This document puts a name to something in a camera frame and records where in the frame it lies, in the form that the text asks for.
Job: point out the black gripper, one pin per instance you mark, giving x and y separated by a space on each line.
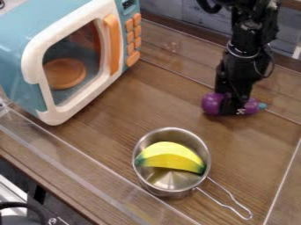
238 74

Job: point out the clear acrylic barrier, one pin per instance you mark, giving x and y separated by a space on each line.
100 194

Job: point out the yellow green toy banana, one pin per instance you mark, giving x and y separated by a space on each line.
173 156

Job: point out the orange microwave turntable plate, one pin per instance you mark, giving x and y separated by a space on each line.
65 73

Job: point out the silver pot with wire handle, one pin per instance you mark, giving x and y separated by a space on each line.
175 184

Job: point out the purple toy eggplant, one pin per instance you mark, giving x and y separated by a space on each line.
211 104

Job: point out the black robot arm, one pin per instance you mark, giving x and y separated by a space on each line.
254 27

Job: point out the blue toy microwave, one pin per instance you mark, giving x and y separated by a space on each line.
96 31

